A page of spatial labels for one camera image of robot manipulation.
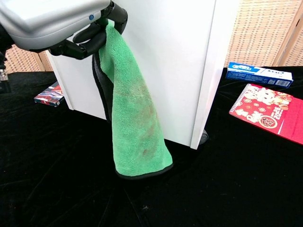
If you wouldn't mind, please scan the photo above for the red spiral calendar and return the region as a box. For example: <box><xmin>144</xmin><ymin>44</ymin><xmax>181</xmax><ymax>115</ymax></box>
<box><xmin>229</xmin><ymin>83</ymin><xmax>303</xmax><ymax>145</ymax></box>

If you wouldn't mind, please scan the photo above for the black velvet tablecloth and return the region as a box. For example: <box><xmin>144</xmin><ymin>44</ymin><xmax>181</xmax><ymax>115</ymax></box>
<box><xmin>0</xmin><ymin>66</ymin><xmax>303</xmax><ymax>227</ymax></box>

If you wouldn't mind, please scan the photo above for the white cabinet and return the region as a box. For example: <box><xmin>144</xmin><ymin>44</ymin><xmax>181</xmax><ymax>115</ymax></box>
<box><xmin>46</xmin><ymin>0</ymin><xmax>240</xmax><ymax>150</ymax></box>

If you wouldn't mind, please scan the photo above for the blue white toothpaste box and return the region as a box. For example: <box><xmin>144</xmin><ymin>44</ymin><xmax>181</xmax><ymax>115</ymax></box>
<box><xmin>225</xmin><ymin>61</ymin><xmax>294</xmax><ymax>89</ymax></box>

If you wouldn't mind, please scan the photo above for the woven rattan wooden screen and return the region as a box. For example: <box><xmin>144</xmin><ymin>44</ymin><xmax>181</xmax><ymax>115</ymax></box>
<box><xmin>4</xmin><ymin>44</ymin><xmax>54</xmax><ymax>74</ymax></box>
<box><xmin>274</xmin><ymin>14</ymin><xmax>303</xmax><ymax>67</ymax></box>
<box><xmin>223</xmin><ymin>0</ymin><xmax>300</xmax><ymax>69</ymax></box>

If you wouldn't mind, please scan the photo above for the small colourful card box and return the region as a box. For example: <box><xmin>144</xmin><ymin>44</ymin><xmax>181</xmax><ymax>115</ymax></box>
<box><xmin>34</xmin><ymin>81</ymin><xmax>65</xmax><ymax>107</ymax></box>

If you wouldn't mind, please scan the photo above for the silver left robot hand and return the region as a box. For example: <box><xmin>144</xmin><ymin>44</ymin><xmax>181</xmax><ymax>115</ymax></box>
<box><xmin>0</xmin><ymin>0</ymin><xmax>129</xmax><ymax>60</ymax></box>

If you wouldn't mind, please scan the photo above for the green microfiber towel black trim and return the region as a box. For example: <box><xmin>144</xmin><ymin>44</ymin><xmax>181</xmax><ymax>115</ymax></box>
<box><xmin>91</xmin><ymin>20</ymin><xmax>173</xmax><ymax>180</ymax></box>

